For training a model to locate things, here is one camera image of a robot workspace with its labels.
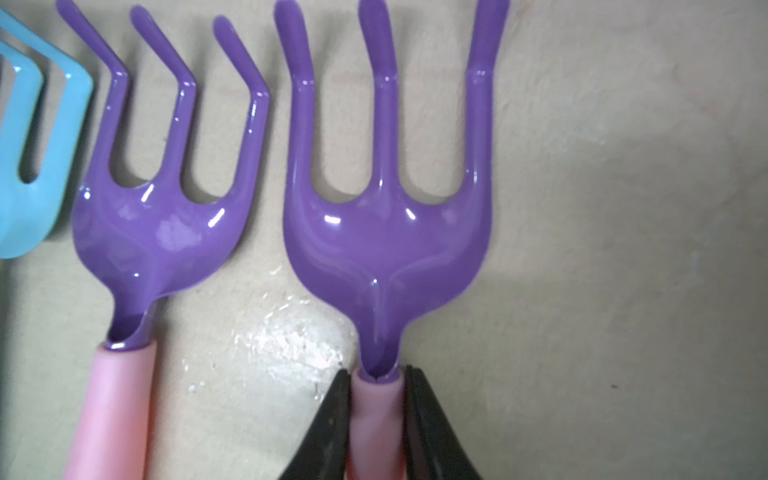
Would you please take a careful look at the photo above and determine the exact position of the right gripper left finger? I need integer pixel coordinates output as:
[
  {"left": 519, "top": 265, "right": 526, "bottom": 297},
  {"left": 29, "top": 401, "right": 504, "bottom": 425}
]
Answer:
[{"left": 279, "top": 369, "right": 351, "bottom": 480}]

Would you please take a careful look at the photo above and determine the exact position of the purple rake pink handle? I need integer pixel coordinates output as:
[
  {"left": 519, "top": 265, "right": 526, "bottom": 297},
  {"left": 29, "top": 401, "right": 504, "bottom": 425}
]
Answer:
[{"left": 274, "top": 1, "right": 510, "bottom": 479}]

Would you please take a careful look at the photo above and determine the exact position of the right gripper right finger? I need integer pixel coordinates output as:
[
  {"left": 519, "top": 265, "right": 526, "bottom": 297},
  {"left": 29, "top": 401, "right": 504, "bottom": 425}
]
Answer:
[{"left": 404, "top": 366, "right": 482, "bottom": 480}]

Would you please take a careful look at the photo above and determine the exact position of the pale blue fork white handle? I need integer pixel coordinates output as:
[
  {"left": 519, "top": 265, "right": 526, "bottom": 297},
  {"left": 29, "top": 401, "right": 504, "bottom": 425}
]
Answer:
[{"left": 0, "top": 8, "right": 95, "bottom": 260}]

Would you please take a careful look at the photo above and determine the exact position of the purple trowel pink handle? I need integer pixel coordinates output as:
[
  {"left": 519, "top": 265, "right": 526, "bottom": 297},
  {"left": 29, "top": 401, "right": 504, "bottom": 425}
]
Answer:
[{"left": 56, "top": 1, "right": 270, "bottom": 479}]

